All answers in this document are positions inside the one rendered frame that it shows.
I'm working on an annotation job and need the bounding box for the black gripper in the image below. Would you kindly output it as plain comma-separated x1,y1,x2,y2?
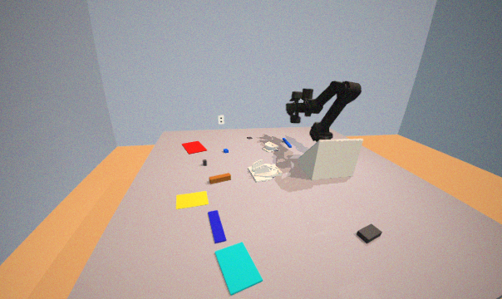
290,91,303,123

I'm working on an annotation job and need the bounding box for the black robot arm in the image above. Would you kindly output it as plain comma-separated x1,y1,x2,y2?
286,81,362,142

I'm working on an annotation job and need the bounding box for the yellow flat rectangular plate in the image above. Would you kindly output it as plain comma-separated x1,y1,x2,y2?
176,191,209,209

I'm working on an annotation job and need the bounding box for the red flat square plate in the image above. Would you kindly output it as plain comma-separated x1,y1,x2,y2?
182,141,207,154

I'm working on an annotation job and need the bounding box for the turquoise flat rectangular plate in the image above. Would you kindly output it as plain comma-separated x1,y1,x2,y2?
215,243,263,296

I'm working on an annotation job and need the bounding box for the brown rectangular block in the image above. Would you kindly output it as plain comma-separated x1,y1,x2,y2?
209,173,231,184

